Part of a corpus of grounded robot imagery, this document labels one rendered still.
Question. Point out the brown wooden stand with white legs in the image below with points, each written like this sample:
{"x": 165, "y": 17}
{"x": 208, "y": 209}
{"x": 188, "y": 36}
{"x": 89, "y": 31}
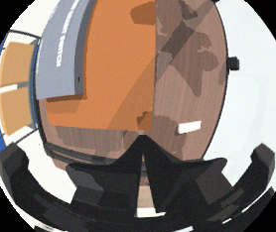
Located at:
{"x": 118, "y": 70}

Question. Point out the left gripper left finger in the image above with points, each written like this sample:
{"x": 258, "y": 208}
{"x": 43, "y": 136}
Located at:
{"x": 120, "y": 177}

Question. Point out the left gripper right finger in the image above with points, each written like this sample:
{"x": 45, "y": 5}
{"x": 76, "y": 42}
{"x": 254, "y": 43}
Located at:
{"x": 166, "y": 173}

